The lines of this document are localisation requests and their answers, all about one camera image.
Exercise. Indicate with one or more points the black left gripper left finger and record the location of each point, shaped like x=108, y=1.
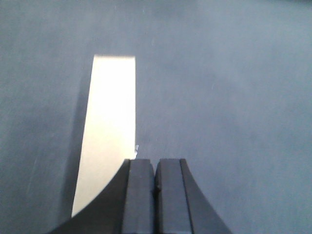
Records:
x=124, y=206

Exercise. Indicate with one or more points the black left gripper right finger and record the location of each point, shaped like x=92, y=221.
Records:
x=181, y=207

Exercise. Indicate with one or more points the brown cardboard package box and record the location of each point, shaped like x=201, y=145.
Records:
x=109, y=135

